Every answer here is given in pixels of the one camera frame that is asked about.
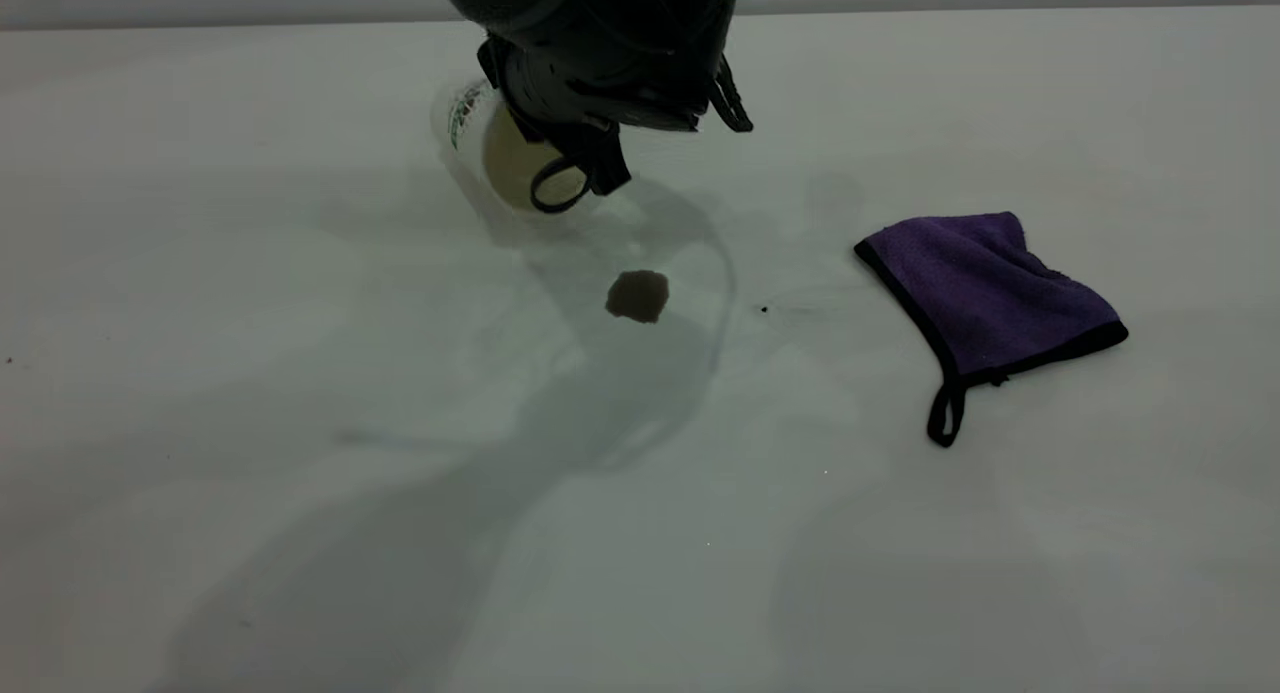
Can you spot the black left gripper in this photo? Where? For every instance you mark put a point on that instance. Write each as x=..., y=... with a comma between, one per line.
x=610, y=43

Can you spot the purple microfiber cloth black trim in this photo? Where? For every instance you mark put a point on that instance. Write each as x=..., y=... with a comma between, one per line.
x=990, y=283

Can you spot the white paper coffee cup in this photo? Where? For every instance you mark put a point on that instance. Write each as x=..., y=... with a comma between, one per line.
x=508, y=168

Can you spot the dark brown coffee spill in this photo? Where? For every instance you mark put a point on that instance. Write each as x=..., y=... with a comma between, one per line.
x=637, y=297

